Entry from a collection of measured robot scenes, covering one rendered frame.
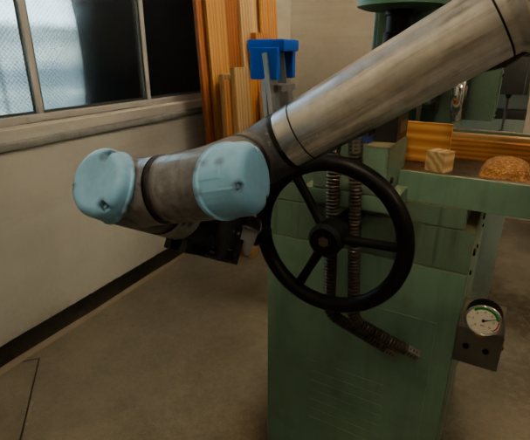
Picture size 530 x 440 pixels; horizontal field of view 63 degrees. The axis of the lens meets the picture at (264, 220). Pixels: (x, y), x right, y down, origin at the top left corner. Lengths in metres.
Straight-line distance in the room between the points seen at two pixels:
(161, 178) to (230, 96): 1.91
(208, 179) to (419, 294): 0.65
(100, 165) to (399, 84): 0.31
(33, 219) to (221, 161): 1.49
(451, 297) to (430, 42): 0.60
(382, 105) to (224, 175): 0.18
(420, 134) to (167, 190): 0.63
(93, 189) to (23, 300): 1.47
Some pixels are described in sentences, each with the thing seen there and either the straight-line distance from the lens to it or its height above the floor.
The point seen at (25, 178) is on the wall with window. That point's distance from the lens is 1.81.
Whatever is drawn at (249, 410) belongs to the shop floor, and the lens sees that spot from 1.58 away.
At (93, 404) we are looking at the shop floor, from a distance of 1.70.
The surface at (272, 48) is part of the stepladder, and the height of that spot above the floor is 1.13.
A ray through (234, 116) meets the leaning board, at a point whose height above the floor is 0.80.
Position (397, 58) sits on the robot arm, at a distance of 0.47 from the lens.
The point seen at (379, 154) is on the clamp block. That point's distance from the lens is 0.78.
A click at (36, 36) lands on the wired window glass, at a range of 1.94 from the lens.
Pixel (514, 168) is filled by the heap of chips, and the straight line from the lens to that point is 0.89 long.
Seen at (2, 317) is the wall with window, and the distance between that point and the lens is 1.89.
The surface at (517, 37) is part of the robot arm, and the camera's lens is 0.47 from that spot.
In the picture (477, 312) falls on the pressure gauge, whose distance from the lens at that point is 0.89.
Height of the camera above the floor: 1.11
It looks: 21 degrees down
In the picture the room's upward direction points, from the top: straight up
